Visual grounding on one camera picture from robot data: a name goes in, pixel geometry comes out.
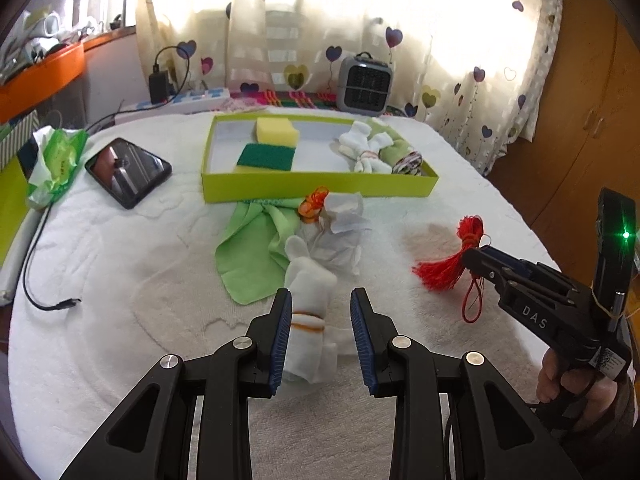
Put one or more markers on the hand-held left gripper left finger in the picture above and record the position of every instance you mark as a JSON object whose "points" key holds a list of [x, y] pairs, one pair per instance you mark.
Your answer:
{"points": [[280, 340]]}

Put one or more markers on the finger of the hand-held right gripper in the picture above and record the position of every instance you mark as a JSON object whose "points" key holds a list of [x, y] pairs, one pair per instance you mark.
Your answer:
{"points": [[540, 275], [482, 262]]}

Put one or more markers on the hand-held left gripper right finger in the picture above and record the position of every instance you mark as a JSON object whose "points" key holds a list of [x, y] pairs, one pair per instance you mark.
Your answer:
{"points": [[362, 340]]}

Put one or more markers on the red tassel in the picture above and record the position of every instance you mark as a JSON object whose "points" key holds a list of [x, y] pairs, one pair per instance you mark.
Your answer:
{"points": [[440, 270]]}

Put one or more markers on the white mint sock bundle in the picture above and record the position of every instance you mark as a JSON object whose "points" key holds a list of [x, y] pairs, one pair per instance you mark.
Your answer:
{"points": [[357, 140], [310, 285]]}

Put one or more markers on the bright green cloth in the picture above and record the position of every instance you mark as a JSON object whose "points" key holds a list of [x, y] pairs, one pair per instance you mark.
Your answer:
{"points": [[245, 250]]}

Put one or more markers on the white thin cloth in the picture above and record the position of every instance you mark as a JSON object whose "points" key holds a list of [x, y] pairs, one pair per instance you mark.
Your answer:
{"points": [[345, 230]]}

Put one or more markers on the green sock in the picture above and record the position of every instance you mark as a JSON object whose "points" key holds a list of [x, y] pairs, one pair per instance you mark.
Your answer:
{"points": [[400, 147]]}

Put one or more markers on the lime green box tray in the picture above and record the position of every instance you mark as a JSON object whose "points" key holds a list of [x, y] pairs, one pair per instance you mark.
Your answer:
{"points": [[300, 185]]}

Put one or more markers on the yellow green scouring sponge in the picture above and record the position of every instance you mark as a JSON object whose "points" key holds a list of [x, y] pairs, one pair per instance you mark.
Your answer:
{"points": [[275, 130], [265, 156]]}

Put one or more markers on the person's right forearm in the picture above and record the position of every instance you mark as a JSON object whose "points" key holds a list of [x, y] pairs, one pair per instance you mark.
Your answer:
{"points": [[620, 442]]}

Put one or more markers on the person's right hand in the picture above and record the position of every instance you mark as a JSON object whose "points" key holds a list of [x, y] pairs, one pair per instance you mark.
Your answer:
{"points": [[549, 377]]}

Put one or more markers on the wooden wardrobe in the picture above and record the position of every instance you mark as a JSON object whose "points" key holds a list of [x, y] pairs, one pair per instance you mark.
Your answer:
{"points": [[590, 85]]}

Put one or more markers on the grey small fan heater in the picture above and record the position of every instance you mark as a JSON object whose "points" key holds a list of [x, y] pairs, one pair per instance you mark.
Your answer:
{"points": [[365, 85]]}

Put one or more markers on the black smartphone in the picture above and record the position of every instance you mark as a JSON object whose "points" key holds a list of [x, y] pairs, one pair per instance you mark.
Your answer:
{"points": [[127, 170]]}

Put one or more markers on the plaid cloth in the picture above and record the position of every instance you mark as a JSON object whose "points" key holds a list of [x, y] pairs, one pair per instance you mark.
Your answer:
{"points": [[290, 99]]}

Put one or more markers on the white blue power strip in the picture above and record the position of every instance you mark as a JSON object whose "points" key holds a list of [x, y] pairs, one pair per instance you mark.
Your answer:
{"points": [[175, 102]]}

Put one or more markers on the black charger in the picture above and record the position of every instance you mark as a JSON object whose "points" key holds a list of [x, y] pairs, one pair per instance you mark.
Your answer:
{"points": [[160, 85]]}

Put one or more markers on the green tissue packet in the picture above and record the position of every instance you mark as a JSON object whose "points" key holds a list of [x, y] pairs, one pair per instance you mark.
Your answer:
{"points": [[57, 165]]}

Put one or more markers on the cream heart print curtain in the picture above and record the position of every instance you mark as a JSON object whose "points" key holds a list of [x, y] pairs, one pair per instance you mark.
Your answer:
{"points": [[325, 20]]}

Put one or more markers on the orange window sill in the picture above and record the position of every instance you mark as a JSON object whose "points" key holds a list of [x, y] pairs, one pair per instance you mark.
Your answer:
{"points": [[110, 37]]}

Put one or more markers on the orange storage bin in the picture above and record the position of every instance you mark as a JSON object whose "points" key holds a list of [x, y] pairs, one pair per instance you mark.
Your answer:
{"points": [[40, 80]]}

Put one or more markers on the pile of white packaging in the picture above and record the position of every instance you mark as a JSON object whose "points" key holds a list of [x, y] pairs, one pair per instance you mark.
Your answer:
{"points": [[45, 30]]}

